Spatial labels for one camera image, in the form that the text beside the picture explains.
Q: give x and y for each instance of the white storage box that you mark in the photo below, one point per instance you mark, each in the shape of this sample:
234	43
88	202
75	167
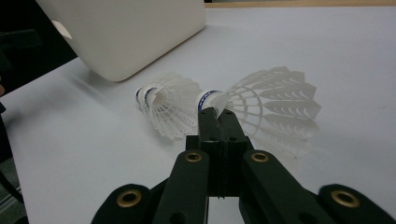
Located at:
130	37

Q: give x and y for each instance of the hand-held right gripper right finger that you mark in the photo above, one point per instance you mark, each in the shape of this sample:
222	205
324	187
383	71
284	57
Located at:
232	133

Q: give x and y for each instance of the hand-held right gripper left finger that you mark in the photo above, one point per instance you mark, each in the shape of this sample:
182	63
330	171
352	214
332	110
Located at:
208	130

